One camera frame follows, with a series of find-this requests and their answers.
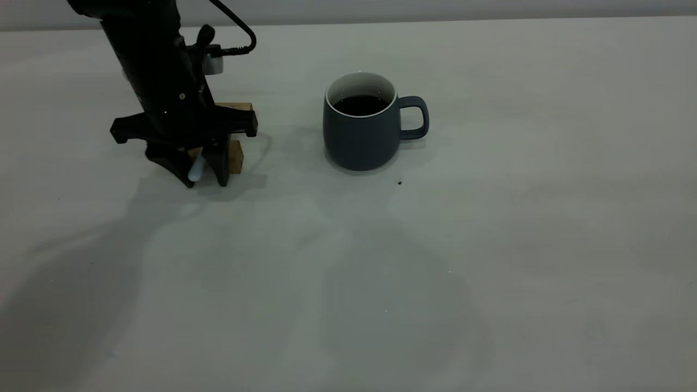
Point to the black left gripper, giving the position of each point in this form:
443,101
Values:
179,122

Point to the dark grey ceramic mug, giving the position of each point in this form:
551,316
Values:
359,139

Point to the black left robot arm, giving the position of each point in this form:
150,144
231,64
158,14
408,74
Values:
147,49

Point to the arched wooden block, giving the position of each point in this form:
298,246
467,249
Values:
236,157

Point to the flat wooden block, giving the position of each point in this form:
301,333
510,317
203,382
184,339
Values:
237,105

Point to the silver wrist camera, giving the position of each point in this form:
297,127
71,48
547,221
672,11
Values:
216,64

